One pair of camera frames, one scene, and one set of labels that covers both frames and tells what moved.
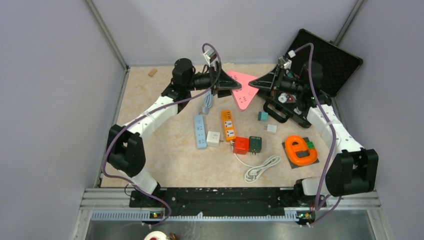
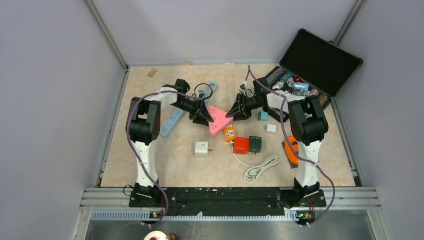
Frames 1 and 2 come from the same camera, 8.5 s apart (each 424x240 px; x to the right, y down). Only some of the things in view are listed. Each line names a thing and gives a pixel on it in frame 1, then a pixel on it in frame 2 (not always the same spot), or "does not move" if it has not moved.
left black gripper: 226,82 -> 203,112
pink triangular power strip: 244,95 -> 221,121
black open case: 314,69 does not move
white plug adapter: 271,128 does not move
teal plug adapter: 262,116 does not move
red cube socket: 241,146 does not move
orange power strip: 228,125 does not move
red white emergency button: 156,235 does not move
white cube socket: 213,139 -> 202,149
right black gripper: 268,82 -> 238,111
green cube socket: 255,144 does not move
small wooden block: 152,72 does not move
